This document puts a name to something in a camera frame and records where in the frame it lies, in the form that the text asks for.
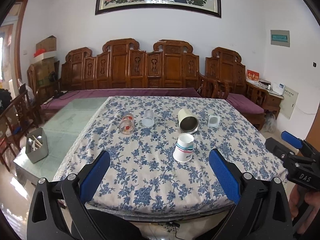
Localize grey utensil holder box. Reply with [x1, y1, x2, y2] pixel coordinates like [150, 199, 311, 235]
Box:
[25, 127, 48, 164]

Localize carved wooden armchair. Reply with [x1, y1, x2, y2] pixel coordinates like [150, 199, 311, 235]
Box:
[205, 47, 266, 130]

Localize cream steel tumbler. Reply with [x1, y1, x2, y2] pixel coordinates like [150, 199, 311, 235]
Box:
[178, 108, 199, 134]

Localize purple sofa cushion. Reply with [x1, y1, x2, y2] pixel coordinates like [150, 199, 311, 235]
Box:
[41, 88, 200, 111]

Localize striped paper cup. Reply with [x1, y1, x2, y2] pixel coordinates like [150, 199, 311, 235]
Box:
[173, 133, 194, 163]

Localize purple armchair cushion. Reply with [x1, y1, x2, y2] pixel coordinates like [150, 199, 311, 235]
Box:
[226, 93, 264, 114]

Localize frosted translucent plastic cup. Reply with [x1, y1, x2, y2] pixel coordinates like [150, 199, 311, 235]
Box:
[142, 110, 155, 128]

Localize wall electrical panel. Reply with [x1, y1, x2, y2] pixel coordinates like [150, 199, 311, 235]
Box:
[270, 30, 290, 47]

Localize person's right hand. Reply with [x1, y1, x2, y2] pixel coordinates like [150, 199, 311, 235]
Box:
[288, 184, 320, 235]

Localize floral printed glass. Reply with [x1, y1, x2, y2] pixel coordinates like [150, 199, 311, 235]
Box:
[119, 114, 135, 135]

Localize white plastic bag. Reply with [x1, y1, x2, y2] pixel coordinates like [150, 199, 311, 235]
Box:
[262, 112, 277, 133]

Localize carved wooden sofa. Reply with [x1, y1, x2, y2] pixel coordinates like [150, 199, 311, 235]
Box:
[60, 38, 218, 98]

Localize white square plastic cup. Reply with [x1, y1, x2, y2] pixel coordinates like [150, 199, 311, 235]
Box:
[207, 115, 221, 128]

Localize cardboard box stack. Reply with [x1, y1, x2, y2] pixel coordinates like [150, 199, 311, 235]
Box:
[32, 35, 60, 89]

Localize blue floral tablecloth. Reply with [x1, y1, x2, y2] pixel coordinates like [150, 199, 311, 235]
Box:
[54, 96, 287, 219]

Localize wooden chair at left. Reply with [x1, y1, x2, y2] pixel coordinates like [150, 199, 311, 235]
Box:
[1, 90, 39, 172]

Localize wooden side table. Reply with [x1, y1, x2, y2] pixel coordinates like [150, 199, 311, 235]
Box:
[245, 81, 283, 119]

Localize red desk calendar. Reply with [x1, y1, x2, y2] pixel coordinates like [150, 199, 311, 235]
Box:
[246, 69, 260, 82]

